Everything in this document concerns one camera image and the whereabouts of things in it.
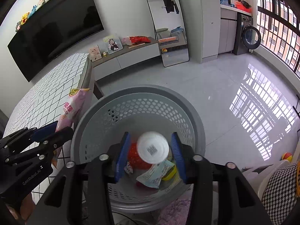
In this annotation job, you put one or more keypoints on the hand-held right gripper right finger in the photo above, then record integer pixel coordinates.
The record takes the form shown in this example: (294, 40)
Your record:
(179, 159)

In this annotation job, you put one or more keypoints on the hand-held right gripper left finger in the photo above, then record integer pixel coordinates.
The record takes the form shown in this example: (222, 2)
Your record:
(121, 159)

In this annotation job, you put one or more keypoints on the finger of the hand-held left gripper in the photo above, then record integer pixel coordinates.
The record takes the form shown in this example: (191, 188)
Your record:
(44, 131)
(58, 137)

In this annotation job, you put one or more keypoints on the red plastic bag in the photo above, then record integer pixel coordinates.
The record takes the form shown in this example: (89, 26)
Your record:
(133, 155)

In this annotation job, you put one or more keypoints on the white paper cup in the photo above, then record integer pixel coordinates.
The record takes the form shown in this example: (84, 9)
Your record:
(152, 147)

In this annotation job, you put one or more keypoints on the white blue wrapper packet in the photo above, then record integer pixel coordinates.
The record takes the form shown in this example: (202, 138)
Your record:
(154, 175)

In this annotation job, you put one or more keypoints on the pink snack packet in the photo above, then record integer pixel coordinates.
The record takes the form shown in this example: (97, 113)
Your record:
(72, 107)

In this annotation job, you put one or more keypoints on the grey perforated basket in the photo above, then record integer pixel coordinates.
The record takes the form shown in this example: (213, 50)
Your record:
(98, 112)

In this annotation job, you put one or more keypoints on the person's left hand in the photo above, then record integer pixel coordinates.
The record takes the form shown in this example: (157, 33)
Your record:
(27, 206)

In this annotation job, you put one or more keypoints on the white grid-patterned bedspread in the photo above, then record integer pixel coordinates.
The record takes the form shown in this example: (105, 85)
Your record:
(46, 86)

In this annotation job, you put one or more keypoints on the purple fluffy rug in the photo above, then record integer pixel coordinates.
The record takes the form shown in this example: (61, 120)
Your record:
(173, 211)

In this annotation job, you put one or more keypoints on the black flat television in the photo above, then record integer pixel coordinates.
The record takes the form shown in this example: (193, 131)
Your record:
(54, 28)

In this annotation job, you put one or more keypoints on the low grey white cabinet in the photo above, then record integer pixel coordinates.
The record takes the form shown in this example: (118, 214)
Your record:
(131, 56)

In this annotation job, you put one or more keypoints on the houndstooth chair cushion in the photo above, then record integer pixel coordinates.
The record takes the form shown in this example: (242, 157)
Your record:
(281, 187)

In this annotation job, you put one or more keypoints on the orange yellow ball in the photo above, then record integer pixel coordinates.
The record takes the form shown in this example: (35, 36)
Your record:
(286, 157)

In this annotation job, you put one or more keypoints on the red crumpled bag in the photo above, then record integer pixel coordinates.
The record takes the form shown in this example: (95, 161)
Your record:
(140, 39)

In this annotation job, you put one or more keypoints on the standing floor mirror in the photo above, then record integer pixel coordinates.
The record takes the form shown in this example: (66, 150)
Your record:
(168, 28)

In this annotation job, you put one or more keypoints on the tall white cabinet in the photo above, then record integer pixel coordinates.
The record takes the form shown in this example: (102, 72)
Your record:
(208, 28)

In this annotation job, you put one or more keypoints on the dark washing machine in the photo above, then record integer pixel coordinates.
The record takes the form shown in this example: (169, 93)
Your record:
(241, 39)

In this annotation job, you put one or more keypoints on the white counter cabinet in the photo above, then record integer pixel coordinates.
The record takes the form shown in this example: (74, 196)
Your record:
(228, 32)

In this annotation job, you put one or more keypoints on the red plastic basin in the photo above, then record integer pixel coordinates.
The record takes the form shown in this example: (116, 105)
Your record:
(243, 7)

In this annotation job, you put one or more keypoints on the black window grille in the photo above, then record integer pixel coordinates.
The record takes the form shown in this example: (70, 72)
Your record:
(279, 23)

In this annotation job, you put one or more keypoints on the small child photo frame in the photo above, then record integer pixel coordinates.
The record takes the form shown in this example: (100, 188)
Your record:
(95, 53)

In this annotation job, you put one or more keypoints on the large child photo frame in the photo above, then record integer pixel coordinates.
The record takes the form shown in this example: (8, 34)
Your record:
(112, 44)

